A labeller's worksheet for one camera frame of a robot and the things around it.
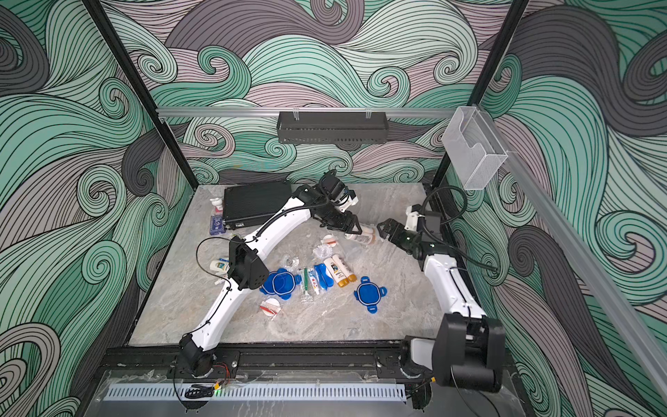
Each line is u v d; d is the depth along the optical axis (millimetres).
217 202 1049
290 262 949
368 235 876
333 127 951
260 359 762
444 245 634
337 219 781
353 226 809
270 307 841
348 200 781
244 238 610
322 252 978
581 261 518
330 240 1010
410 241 712
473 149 774
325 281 901
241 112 1998
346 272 899
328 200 686
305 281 892
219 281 893
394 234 744
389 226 759
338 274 898
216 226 1037
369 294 880
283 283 883
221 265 901
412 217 776
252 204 1117
